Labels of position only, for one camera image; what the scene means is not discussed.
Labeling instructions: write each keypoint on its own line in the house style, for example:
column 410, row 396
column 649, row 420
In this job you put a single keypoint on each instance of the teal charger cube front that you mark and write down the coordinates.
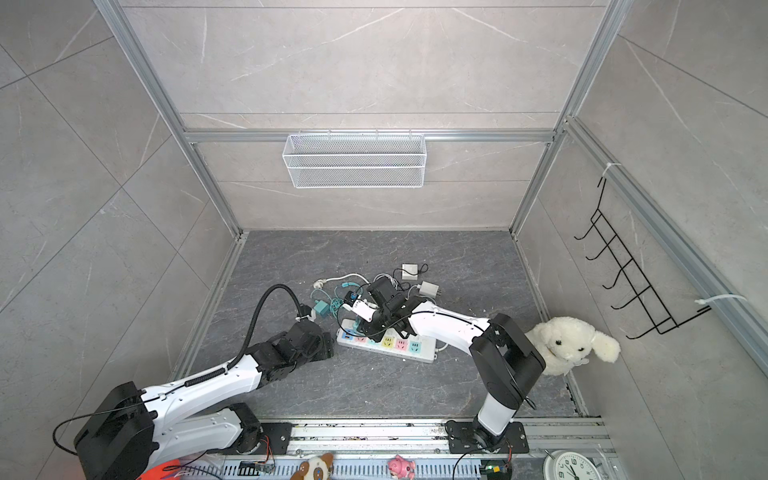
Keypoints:
column 322, row 308

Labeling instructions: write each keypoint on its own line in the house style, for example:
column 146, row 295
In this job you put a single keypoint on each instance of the black wall hook rack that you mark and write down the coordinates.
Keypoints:
column 630, row 272

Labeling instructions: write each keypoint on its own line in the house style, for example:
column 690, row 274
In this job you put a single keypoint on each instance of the brown white plush toy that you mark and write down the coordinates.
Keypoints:
column 315, row 468

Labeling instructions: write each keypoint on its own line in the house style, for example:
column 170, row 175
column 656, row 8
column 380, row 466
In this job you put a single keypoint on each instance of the white charger with black cable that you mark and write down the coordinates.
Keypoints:
column 409, row 272

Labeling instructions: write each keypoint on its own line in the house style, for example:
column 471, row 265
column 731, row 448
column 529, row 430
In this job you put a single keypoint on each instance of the red plush toy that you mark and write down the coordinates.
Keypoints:
column 165, row 471

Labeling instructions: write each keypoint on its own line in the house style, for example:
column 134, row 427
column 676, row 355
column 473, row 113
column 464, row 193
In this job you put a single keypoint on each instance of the white wire mesh basket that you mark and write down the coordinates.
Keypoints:
column 360, row 160

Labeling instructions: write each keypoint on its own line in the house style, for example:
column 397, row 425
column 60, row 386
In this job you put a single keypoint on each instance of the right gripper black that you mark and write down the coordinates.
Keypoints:
column 368, row 328

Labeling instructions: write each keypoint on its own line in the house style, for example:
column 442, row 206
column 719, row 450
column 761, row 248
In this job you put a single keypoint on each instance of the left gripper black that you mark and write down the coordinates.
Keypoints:
column 327, row 346

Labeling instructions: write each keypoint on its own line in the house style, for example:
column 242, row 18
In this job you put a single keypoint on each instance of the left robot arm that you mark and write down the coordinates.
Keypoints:
column 136, row 430

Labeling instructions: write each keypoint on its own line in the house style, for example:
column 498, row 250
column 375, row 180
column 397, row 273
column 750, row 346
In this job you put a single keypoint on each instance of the white plush dog toy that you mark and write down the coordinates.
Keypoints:
column 566, row 342

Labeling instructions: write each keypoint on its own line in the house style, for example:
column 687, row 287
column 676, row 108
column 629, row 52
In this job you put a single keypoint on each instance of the pink plush toy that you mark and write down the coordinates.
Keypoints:
column 401, row 468

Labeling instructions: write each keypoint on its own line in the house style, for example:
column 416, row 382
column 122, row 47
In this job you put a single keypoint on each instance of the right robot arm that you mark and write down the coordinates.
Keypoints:
column 507, row 362

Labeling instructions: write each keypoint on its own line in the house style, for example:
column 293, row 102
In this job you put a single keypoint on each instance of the white alarm clock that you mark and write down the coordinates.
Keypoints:
column 569, row 465

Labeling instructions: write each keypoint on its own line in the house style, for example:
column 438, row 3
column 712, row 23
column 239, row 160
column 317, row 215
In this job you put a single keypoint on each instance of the white multicolour power strip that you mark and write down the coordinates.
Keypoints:
column 416, row 348

